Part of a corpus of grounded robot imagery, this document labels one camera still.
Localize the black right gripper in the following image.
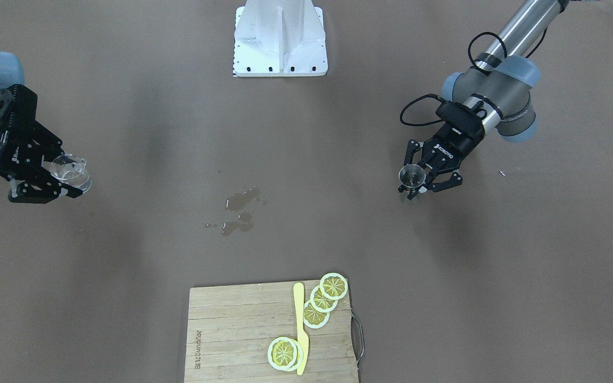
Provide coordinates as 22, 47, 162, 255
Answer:
0, 84, 84, 204

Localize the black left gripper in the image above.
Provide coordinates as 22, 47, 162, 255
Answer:
403, 123, 485, 193

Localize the small glass measuring beaker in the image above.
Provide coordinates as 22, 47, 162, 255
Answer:
49, 154, 92, 192

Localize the steel double jigger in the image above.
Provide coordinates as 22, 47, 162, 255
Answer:
398, 163, 427, 201

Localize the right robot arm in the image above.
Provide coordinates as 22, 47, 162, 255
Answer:
0, 50, 92, 204

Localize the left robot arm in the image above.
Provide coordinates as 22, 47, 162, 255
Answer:
398, 1, 568, 199

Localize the lemon slice in row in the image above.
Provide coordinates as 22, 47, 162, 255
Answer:
303, 302, 330, 329
309, 286, 338, 313

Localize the yellow plastic knife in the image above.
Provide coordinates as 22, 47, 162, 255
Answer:
293, 282, 310, 376

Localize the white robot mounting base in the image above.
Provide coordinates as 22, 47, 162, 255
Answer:
232, 1, 328, 78

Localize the lower lemon slice of pair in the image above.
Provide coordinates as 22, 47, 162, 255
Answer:
285, 338, 304, 372

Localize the wooden cutting board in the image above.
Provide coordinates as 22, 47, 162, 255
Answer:
183, 281, 360, 382

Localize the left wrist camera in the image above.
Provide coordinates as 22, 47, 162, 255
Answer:
435, 101, 485, 137

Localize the lemon slice near board handle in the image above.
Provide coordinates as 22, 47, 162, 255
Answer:
319, 272, 349, 301

